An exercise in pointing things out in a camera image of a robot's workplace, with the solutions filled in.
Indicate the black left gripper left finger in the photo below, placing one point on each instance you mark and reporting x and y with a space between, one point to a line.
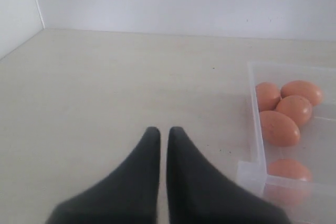
127 195

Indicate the brown egg left middle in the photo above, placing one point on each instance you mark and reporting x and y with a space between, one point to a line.
296 107

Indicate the brown egg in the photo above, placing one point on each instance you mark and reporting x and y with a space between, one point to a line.
278 129
268 96
306 89
296 107

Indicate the brown egg front left corner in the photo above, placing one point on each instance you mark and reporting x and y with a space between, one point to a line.
287 168

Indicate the brown egg far left back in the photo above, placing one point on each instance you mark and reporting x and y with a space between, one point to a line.
268 96

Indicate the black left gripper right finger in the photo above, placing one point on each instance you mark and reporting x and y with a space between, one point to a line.
198 192

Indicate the clear plastic tray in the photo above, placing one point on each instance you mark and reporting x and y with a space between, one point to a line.
304 202

